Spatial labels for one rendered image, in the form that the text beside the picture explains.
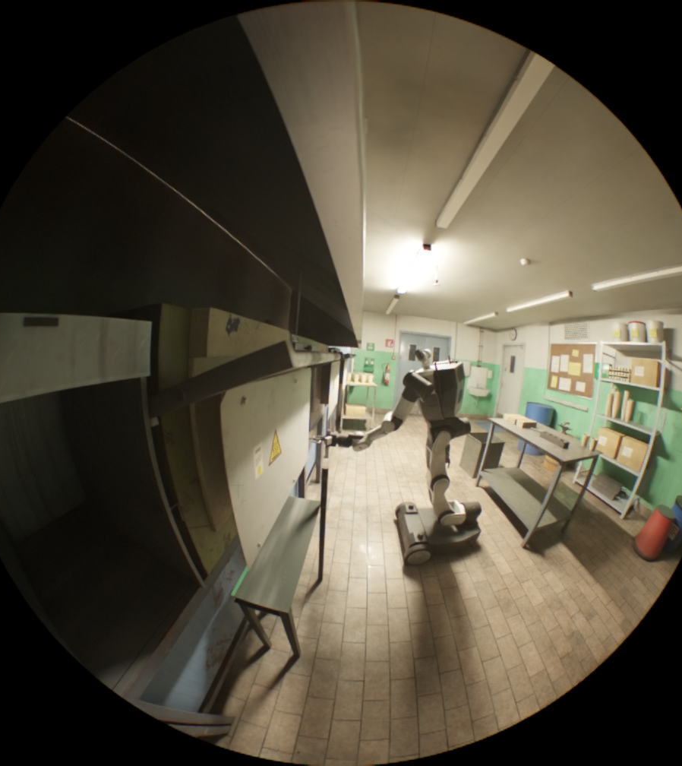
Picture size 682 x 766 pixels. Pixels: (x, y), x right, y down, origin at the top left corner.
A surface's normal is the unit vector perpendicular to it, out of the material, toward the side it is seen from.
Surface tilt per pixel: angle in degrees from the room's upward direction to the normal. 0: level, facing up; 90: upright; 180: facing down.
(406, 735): 0
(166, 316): 90
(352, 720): 0
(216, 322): 90
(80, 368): 90
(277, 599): 0
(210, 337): 90
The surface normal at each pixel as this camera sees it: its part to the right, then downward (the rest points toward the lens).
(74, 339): 0.99, 0.08
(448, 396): -0.69, 0.24
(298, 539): 0.07, -0.99
